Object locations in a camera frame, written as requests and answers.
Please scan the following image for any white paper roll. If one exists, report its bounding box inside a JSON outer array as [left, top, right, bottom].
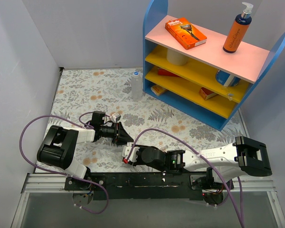
[[166, 49, 189, 66]]

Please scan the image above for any aluminium frame rail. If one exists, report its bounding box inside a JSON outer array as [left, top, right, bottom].
[[11, 173, 285, 228]]

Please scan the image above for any blue shelf with coloured boards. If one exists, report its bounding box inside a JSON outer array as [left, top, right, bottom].
[[143, 0, 285, 130]]

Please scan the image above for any orange pump lotion bottle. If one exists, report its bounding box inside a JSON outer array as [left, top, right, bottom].
[[223, 2, 254, 53]]

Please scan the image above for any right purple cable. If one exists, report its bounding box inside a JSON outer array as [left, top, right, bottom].
[[125, 128, 246, 228]]

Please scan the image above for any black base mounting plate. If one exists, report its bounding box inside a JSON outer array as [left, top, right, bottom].
[[64, 171, 226, 204]]

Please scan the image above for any clear plastic water bottle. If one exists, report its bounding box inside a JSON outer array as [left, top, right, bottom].
[[131, 71, 143, 101]]

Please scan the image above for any orange razor box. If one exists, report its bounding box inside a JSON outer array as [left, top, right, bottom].
[[165, 18, 207, 50]]

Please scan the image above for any white orange small box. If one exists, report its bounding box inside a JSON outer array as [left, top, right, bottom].
[[151, 85, 167, 96]]

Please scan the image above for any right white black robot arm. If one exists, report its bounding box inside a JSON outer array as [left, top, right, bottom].
[[130, 136, 272, 189]]

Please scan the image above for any red flat box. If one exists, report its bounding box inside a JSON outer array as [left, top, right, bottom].
[[157, 67, 178, 77]]

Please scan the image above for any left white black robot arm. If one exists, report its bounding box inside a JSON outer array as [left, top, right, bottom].
[[37, 111, 134, 190]]

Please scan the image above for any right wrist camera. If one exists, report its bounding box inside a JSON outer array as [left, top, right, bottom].
[[122, 146, 139, 164]]

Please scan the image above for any floral patterned table mat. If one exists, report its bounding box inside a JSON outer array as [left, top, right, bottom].
[[34, 68, 256, 173]]

